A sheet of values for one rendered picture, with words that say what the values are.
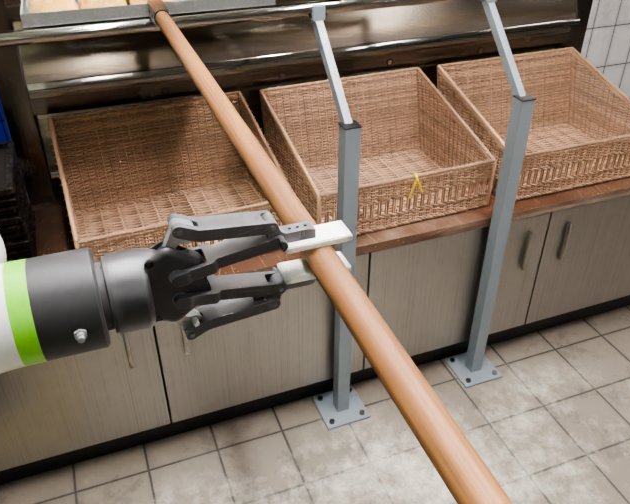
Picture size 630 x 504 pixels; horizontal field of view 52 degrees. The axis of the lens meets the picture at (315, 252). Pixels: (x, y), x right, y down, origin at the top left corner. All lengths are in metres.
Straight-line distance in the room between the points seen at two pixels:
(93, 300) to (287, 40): 1.55
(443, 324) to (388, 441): 0.40
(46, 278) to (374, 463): 1.51
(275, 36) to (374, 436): 1.23
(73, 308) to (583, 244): 1.89
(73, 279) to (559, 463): 1.71
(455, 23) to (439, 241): 0.76
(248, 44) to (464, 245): 0.86
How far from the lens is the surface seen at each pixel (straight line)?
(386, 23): 2.16
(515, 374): 2.30
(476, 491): 0.45
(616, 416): 2.28
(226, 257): 0.61
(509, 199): 1.87
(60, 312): 0.58
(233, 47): 1.99
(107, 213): 1.97
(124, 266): 0.59
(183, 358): 1.80
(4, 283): 0.59
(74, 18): 1.55
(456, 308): 2.10
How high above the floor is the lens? 1.56
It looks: 35 degrees down
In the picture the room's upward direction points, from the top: straight up
